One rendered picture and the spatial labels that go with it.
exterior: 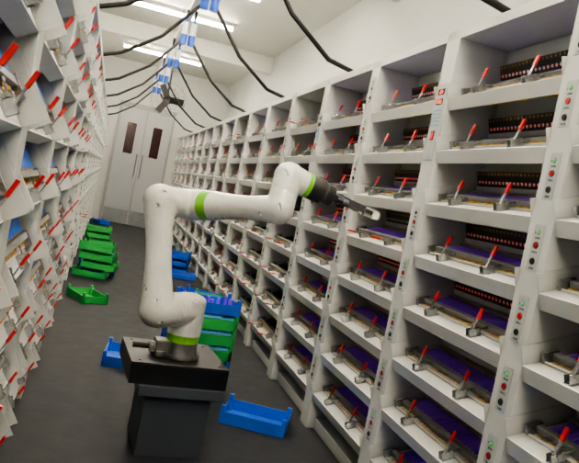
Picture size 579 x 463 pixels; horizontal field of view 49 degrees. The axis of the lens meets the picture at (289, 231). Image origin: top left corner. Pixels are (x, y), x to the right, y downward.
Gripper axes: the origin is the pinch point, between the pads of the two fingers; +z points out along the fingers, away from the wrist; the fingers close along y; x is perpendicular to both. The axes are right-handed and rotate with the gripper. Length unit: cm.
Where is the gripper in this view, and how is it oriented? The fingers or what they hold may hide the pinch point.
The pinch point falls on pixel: (369, 213)
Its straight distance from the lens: 243.3
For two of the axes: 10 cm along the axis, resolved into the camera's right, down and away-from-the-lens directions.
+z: 8.8, 3.7, 2.9
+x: -3.8, 9.2, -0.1
